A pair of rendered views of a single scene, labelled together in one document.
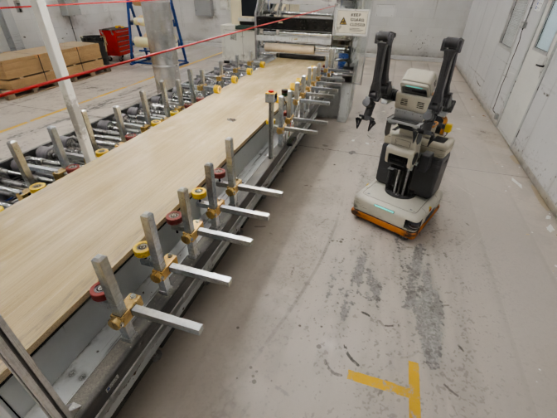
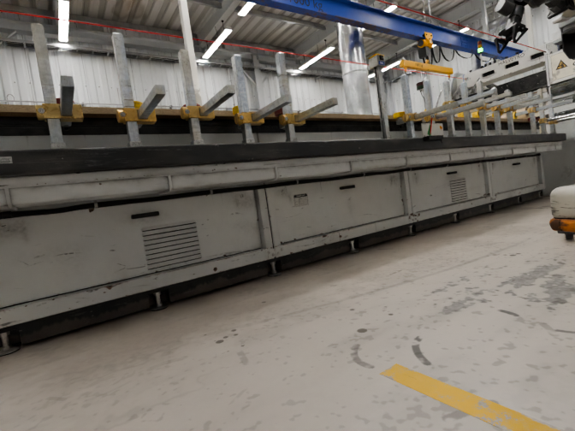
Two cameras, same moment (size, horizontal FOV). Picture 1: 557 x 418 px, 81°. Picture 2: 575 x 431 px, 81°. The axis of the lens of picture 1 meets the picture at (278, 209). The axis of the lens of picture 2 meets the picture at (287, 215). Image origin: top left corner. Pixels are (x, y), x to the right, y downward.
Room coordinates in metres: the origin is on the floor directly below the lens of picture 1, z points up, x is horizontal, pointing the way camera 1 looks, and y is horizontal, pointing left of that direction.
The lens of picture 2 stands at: (0.33, -0.77, 0.43)
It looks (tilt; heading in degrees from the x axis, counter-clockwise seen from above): 3 degrees down; 39
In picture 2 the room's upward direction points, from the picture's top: 8 degrees counter-clockwise
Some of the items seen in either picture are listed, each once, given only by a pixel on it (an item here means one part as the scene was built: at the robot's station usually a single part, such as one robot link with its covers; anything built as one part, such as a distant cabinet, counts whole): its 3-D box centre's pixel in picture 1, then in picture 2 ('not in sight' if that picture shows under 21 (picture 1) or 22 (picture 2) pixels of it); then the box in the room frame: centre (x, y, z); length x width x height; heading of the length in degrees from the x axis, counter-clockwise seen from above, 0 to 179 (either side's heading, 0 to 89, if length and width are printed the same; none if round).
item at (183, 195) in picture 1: (189, 230); (191, 106); (1.26, 0.43, 0.87); 0.04 x 0.04 x 0.48; 73
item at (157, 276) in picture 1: (164, 268); (136, 116); (1.04, 0.50, 0.82); 0.14 x 0.06 x 0.05; 163
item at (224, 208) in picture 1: (232, 210); (262, 114); (1.51, 0.26, 0.82); 0.43 x 0.03 x 0.04; 73
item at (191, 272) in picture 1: (185, 270); (145, 109); (1.03, 0.41, 0.82); 0.43 x 0.03 x 0.04; 73
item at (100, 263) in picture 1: (117, 305); (49, 95); (0.78, 0.58, 0.89); 0.04 x 0.04 x 0.48; 73
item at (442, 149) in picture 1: (412, 157); not in sight; (2.72, -1.20, 0.59); 0.55 x 0.34 x 0.83; 50
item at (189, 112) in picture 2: (192, 231); (197, 113); (1.28, 0.43, 0.84); 0.14 x 0.06 x 0.05; 163
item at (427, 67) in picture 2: not in sight; (428, 67); (7.85, 1.16, 2.65); 1.71 x 0.09 x 0.32; 163
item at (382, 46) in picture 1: (379, 67); not in sight; (2.44, -0.68, 1.40); 0.11 x 0.06 x 0.43; 51
